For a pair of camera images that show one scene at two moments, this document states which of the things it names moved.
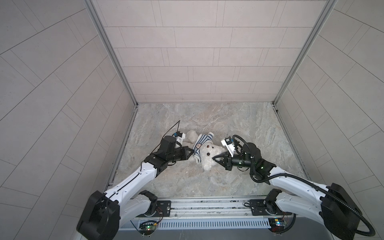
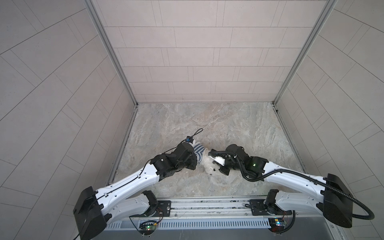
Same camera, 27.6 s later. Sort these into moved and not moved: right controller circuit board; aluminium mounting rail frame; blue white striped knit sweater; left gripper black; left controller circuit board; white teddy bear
Moved: blue white striped knit sweater; left gripper black; white teddy bear
Not moved: left controller circuit board; aluminium mounting rail frame; right controller circuit board
